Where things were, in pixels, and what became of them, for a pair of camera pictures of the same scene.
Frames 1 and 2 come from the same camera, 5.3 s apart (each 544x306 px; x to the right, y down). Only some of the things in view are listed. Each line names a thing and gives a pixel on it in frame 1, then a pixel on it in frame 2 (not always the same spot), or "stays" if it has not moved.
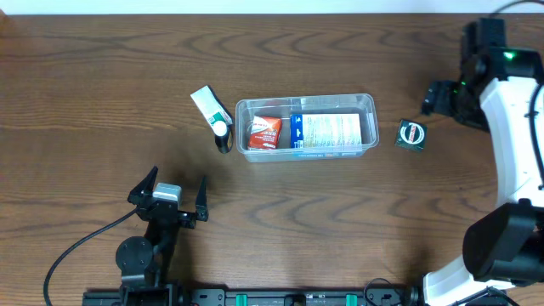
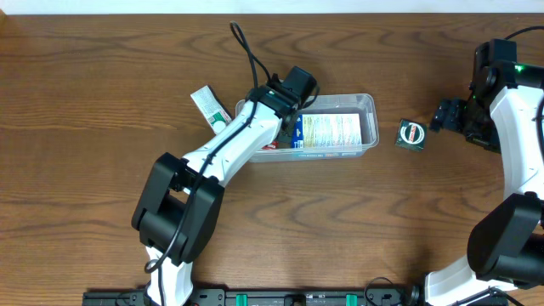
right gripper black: x=436 y=99 -> x=450 y=116
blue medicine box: x=326 y=134 stays
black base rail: x=193 y=296 stays
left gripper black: x=166 y=211 -> x=287 y=131
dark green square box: x=410 y=135 stays
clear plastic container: x=306 y=127 stays
